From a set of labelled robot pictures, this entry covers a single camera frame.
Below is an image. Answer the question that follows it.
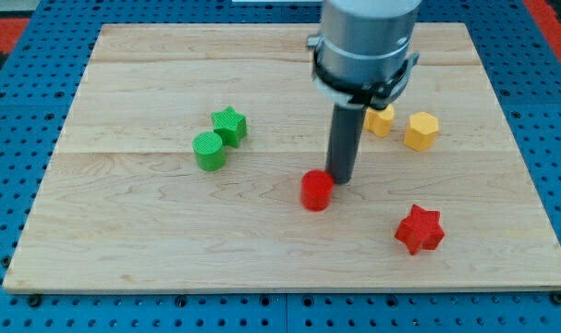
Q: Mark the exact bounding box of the yellow hexagon block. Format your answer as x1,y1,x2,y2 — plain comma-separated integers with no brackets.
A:
403,112,440,151

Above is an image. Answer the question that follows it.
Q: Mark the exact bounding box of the wooden board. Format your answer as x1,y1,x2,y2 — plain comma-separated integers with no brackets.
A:
4,23,561,294

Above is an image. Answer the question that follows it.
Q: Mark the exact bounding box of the yellow block behind rod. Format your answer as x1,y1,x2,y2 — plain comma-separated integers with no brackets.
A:
363,105,395,138

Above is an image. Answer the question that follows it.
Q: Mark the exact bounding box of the green cylinder block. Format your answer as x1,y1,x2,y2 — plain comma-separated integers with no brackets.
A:
192,131,226,171

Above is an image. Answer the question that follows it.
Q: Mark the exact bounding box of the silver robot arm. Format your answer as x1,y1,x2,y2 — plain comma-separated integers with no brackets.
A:
307,0,421,110

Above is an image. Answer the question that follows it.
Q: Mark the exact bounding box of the red cylinder block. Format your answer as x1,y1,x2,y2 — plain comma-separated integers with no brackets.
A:
300,169,334,211

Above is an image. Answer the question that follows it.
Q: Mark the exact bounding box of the green star block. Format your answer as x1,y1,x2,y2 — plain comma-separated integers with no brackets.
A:
211,106,247,148

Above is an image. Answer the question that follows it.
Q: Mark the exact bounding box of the red star block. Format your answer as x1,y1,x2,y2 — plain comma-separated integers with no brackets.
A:
395,204,445,255

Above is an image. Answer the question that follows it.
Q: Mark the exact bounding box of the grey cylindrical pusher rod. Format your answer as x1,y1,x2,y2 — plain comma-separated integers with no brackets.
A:
325,105,366,185

